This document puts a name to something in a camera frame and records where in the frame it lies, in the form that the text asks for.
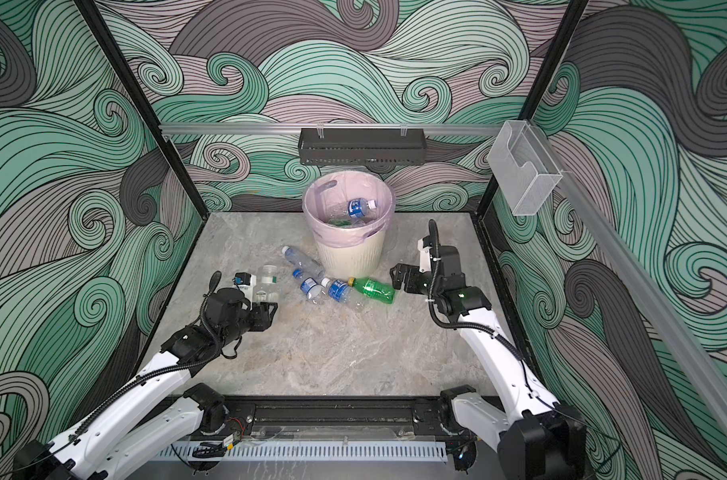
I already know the blue label bottle white cap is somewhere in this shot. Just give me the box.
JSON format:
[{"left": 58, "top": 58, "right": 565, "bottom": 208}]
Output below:
[{"left": 326, "top": 198, "right": 377, "bottom": 227}]

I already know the clear bottle green white label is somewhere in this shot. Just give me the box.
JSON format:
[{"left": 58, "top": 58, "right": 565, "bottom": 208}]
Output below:
[{"left": 254, "top": 264, "right": 280, "bottom": 303}]

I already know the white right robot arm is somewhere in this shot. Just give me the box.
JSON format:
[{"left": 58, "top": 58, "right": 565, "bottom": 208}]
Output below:
[{"left": 391, "top": 220, "right": 587, "bottom": 479}]

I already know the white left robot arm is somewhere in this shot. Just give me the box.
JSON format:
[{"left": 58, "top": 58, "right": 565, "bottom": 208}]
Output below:
[{"left": 9, "top": 272, "right": 278, "bottom": 479}]

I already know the cream ribbed trash bin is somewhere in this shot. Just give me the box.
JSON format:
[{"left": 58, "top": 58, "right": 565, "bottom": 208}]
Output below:
[{"left": 317, "top": 231, "right": 387, "bottom": 279}]

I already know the pink bin liner bag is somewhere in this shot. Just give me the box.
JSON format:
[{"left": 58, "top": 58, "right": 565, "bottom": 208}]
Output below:
[{"left": 303, "top": 170, "right": 395, "bottom": 247}]

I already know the green bottle yellow cap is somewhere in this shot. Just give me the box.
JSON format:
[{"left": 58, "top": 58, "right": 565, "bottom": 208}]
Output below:
[{"left": 348, "top": 277, "right": 395, "bottom": 305}]

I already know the clear bottle blue striped label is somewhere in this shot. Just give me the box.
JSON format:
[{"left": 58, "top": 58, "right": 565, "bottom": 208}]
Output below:
[{"left": 292, "top": 268, "right": 327, "bottom": 305}]

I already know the clear bottle white cap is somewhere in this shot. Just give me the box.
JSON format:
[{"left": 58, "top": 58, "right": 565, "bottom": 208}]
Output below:
[{"left": 282, "top": 246, "right": 326, "bottom": 280}]

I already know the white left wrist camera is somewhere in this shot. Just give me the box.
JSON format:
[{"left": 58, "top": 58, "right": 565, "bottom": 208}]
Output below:
[{"left": 233, "top": 272, "right": 256, "bottom": 303}]

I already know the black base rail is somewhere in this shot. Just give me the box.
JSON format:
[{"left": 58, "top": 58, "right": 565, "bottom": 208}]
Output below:
[{"left": 225, "top": 395, "right": 461, "bottom": 437}]

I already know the clear acrylic wall holder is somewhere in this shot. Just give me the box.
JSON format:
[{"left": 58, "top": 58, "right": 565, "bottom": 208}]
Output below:
[{"left": 487, "top": 120, "right": 563, "bottom": 217}]

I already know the white slotted cable duct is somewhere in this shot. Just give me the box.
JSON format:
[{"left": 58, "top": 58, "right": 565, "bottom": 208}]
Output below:
[{"left": 152, "top": 440, "right": 449, "bottom": 463}]

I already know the black wall tray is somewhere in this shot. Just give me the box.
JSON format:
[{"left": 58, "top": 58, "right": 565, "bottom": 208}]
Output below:
[{"left": 298, "top": 129, "right": 427, "bottom": 166}]

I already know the aluminium rail back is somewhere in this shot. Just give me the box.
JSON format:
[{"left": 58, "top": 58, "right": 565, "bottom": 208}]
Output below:
[{"left": 159, "top": 122, "right": 503, "bottom": 137}]

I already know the aluminium rail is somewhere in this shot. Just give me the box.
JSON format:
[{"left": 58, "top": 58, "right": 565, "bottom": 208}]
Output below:
[
  {"left": 159, "top": 122, "right": 503, "bottom": 137},
  {"left": 529, "top": 125, "right": 727, "bottom": 436}
]

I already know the aluminium rail right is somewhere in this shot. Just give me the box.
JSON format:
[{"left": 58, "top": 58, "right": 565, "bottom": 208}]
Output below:
[{"left": 529, "top": 125, "right": 727, "bottom": 436}]

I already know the black frame post right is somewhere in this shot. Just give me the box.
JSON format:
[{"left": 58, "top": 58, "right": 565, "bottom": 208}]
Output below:
[{"left": 477, "top": 1, "right": 589, "bottom": 218}]

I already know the black frame post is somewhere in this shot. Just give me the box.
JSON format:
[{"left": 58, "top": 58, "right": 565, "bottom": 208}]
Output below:
[
  {"left": 74, "top": 0, "right": 210, "bottom": 222},
  {"left": 477, "top": 1, "right": 589, "bottom": 218}
]

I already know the black frame post left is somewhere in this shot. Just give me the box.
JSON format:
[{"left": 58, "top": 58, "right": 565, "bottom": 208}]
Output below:
[{"left": 74, "top": 0, "right": 210, "bottom": 222}]

